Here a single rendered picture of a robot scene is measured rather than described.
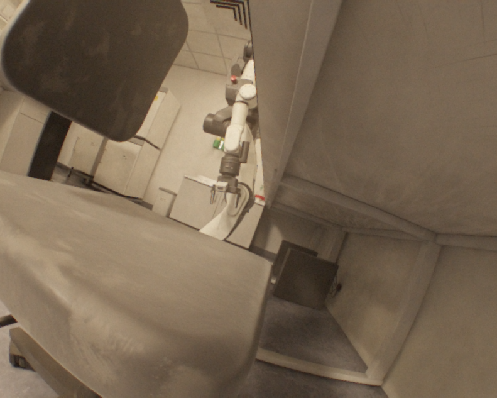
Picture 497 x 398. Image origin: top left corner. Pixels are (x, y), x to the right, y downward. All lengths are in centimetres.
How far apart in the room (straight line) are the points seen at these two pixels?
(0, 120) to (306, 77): 261
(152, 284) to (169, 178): 419
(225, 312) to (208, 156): 408
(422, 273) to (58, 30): 129
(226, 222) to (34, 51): 107
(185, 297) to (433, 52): 28
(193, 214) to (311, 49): 338
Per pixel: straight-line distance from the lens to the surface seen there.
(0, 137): 258
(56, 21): 44
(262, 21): 28
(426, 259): 115
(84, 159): 456
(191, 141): 438
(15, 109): 251
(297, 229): 403
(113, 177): 405
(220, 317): 17
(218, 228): 126
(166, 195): 404
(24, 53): 42
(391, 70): 29
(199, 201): 352
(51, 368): 61
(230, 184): 107
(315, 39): 22
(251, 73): 123
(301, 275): 203
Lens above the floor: 55
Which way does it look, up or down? 3 degrees up
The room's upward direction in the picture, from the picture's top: 20 degrees clockwise
